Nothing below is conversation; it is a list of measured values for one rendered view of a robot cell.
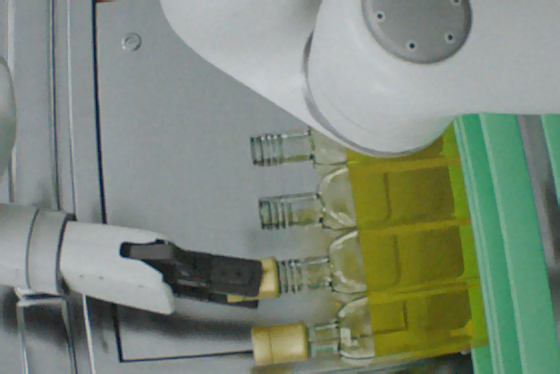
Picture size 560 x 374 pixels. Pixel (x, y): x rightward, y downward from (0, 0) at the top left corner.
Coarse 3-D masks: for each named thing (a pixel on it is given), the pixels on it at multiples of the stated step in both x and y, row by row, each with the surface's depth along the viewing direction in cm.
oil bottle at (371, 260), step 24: (456, 216) 100; (336, 240) 100; (360, 240) 99; (384, 240) 99; (408, 240) 99; (432, 240) 99; (456, 240) 99; (336, 264) 99; (360, 264) 98; (384, 264) 98; (408, 264) 98; (432, 264) 98; (456, 264) 98; (336, 288) 99; (360, 288) 98; (384, 288) 98; (408, 288) 99
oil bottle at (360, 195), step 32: (416, 160) 102; (448, 160) 102; (320, 192) 102; (352, 192) 101; (384, 192) 101; (416, 192) 101; (448, 192) 101; (320, 224) 102; (352, 224) 100; (384, 224) 101
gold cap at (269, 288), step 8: (272, 256) 100; (264, 264) 99; (272, 264) 99; (264, 272) 99; (272, 272) 99; (264, 280) 99; (272, 280) 99; (264, 288) 99; (272, 288) 99; (232, 296) 99; (240, 296) 99; (264, 296) 99; (272, 296) 100
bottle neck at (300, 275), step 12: (288, 264) 100; (300, 264) 100; (312, 264) 100; (324, 264) 100; (288, 276) 99; (300, 276) 99; (312, 276) 99; (324, 276) 99; (288, 288) 99; (300, 288) 100; (312, 288) 100; (324, 288) 100
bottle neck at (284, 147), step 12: (276, 132) 105; (288, 132) 104; (300, 132) 104; (252, 144) 103; (264, 144) 103; (276, 144) 103; (288, 144) 103; (300, 144) 104; (252, 156) 105; (264, 156) 103; (276, 156) 103; (288, 156) 104; (300, 156) 104
